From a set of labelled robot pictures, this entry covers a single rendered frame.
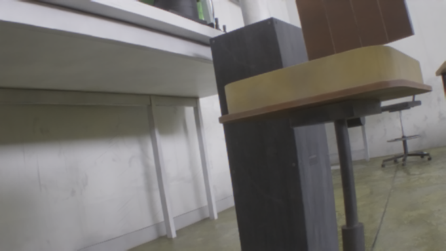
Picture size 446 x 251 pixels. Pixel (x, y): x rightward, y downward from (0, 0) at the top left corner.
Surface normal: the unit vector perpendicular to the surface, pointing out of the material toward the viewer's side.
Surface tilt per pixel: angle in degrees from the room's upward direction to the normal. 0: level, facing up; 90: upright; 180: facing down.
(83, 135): 90
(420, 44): 90
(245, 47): 90
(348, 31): 90
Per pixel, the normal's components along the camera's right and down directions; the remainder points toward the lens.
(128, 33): 0.85, -0.16
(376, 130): -0.50, 0.03
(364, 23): -0.75, 0.07
